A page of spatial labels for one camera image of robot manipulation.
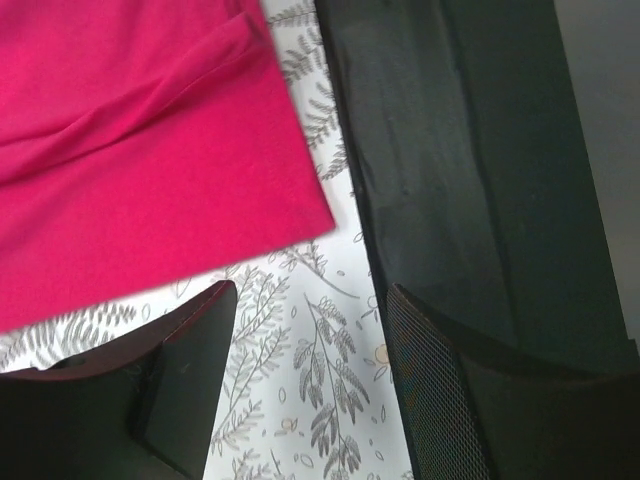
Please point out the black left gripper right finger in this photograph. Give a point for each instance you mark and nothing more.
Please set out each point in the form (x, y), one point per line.
(475, 408)

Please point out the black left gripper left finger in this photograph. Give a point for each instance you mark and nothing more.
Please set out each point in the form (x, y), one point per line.
(142, 406)

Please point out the red t-shirt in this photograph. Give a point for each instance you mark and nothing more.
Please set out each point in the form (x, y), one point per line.
(142, 142)

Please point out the floral patterned table mat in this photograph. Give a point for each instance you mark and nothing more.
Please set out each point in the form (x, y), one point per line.
(308, 391)

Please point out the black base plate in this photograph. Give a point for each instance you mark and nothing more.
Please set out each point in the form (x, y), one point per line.
(471, 168)

